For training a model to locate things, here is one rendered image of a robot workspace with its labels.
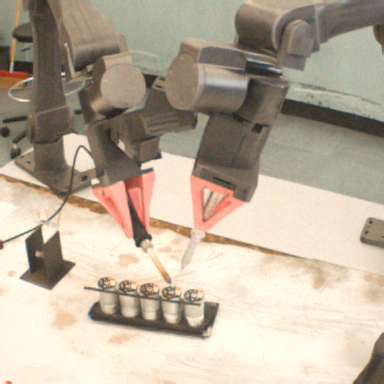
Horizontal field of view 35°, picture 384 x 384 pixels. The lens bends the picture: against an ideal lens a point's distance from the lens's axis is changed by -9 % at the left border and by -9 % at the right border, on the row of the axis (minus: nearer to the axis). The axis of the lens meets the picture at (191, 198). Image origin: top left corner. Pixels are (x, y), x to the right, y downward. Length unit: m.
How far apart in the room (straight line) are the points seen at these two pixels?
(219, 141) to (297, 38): 0.14
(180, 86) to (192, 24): 3.01
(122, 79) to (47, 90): 0.38
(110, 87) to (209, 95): 0.18
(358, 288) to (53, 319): 0.44
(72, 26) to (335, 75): 2.62
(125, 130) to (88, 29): 0.18
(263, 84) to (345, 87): 2.74
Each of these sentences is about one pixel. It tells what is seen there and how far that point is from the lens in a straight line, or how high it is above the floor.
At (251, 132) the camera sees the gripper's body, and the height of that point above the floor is 1.04.
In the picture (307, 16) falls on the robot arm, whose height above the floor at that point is 1.17.
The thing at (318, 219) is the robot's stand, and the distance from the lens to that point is 1.09.
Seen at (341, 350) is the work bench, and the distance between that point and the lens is 0.82.
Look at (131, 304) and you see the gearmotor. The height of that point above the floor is 0.79.
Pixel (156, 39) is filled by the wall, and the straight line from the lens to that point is 3.76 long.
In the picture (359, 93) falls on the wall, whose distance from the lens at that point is 3.37.
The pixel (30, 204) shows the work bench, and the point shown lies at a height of 0.75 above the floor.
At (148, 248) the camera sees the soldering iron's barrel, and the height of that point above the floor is 0.84.
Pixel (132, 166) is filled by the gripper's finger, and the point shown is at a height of 0.94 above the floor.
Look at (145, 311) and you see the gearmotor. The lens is 0.82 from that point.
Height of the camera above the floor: 1.30
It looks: 29 degrees down
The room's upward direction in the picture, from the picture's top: straight up
